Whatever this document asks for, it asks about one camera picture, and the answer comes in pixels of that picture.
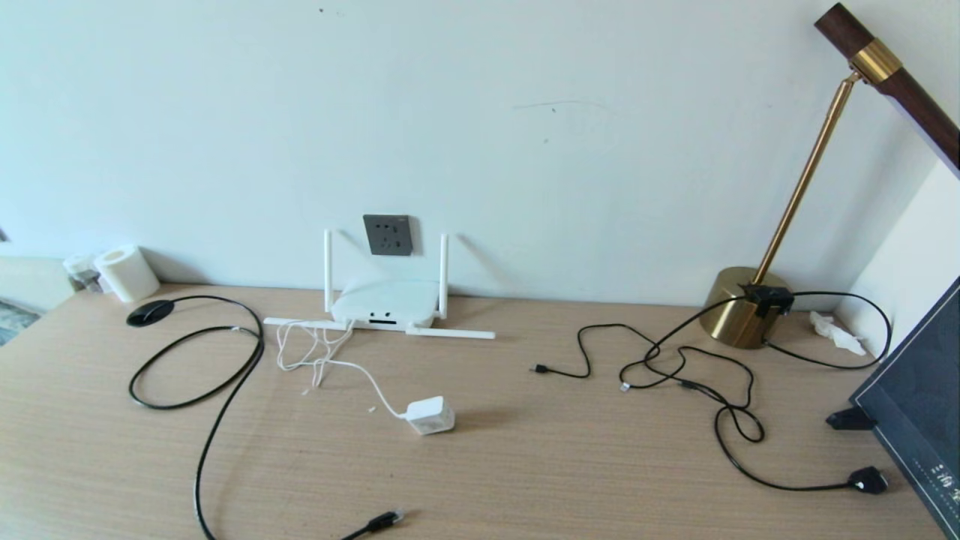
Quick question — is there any thin white adapter cable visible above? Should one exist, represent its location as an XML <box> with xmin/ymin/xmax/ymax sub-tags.
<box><xmin>275</xmin><ymin>320</ymin><xmax>410</xmax><ymax>418</ymax></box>

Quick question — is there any black lamp switch box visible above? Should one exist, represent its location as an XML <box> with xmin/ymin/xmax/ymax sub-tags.
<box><xmin>742</xmin><ymin>283</ymin><xmax>794</xmax><ymax>317</ymax></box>

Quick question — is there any black round desk grommet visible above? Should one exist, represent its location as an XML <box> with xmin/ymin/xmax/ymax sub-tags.
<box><xmin>126</xmin><ymin>299</ymin><xmax>176</xmax><ymax>327</ymax></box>

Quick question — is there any white toilet paper roll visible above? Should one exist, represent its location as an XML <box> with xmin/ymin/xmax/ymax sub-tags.
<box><xmin>94</xmin><ymin>244</ymin><xmax>161</xmax><ymax>303</ymax></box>

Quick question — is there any white router with antennas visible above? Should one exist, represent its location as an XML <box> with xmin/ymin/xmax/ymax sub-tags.
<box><xmin>264</xmin><ymin>229</ymin><xmax>496</xmax><ymax>341</ymax></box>

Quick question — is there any white power adapter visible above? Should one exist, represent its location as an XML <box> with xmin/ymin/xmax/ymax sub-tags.
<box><xmin>406</xmin><ymin>396</ymin><xmax>456</xmax><ymax>436</ymax></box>

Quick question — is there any grey wall socket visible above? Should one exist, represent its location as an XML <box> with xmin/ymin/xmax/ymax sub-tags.
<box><xmin>363</xmin><ymin>214</ymin><xmax>413</xmax><ymax>257</ymax></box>

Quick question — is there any crumpled white tissue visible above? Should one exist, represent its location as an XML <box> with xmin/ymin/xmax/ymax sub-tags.
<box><xmin>808</xmin><ymin>310</ymin><xmax>867</xmax><ymax>356</ymax></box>

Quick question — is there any black usb charging cable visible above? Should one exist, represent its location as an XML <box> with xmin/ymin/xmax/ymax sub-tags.
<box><xmin>529</xmin><ymin>324</ymin><xmax>755</xmax><ymax>412</ymax></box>

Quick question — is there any black lamp base cable loop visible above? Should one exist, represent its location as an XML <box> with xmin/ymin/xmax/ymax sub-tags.
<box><xmin>765</xmin><ymin>291</ymin><xmax>893</xmax><ymax>370</ymax></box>

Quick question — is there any brass desk lamp wooden head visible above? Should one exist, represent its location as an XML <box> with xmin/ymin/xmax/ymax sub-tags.
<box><xmin>699</xmin><ymin>2</ymin><xmax>960</xmax><ymax>350</ymax></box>

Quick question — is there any black lamp power cable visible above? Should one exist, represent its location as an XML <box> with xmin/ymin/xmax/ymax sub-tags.
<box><xmin>645</xmin><ymin>296</ymin><xmax>890</xmax><ymax>496</ymax></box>

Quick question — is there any black ethernet cable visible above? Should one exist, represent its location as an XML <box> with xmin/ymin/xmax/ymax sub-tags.
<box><xmin>129</xmin><ymin>295</ymin><xmax>406</xmax><ymax>540</ymax></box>

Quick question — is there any small clear jar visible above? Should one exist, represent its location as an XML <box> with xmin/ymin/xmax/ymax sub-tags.
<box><xmin>63</xmin><ymin>253</ymin><xmax>104</xmax><ymax>293</ymax></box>

